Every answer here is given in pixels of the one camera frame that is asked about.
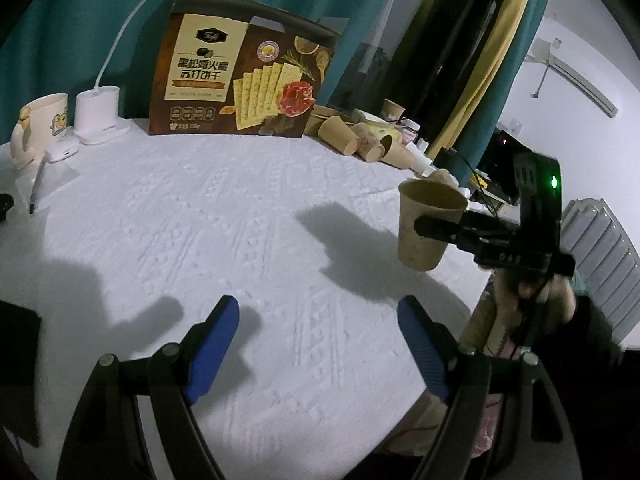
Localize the teal curtain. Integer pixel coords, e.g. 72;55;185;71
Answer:
448;0;549;186
0;0;409;143

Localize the black computer monitor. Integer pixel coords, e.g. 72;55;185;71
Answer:
476;129;530;205

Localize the teal curtain right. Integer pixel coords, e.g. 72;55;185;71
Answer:
448;0;549;186

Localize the brown paper cup front right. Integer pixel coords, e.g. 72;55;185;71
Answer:
426;169;459;188

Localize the right hand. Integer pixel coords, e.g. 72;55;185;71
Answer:
492;270;576;325

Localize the white textured tablecloth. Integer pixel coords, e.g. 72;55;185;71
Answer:
1;128;487;479

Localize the upright brown paper cup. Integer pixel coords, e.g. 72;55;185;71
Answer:
381;99;405;122

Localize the yellow tissue pack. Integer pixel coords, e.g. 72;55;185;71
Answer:
352;110;401;142

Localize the brown paper cup with cartoons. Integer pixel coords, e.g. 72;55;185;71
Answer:
397;179;468;272

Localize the white cartoon mug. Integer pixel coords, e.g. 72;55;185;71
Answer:
10;93;67;169

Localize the teal curtain left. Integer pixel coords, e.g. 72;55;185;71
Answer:
0;0;409;143

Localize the white air conditioner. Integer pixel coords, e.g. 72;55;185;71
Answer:
529;38;620;118

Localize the white power adapter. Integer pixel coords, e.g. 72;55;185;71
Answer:
46;136;80;164

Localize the white radiator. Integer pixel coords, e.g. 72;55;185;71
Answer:
561;198;640;342

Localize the white paper cup lying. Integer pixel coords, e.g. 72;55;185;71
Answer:
406;142;434;176

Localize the white desk lamp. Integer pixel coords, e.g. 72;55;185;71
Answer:
73;0;170;145

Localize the yellow curtain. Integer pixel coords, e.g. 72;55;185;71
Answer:
425;0;528;160

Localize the black pen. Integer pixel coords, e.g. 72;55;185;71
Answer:
28;156;48;214

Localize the brown cracker box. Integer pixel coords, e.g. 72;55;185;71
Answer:
149;0;338;138

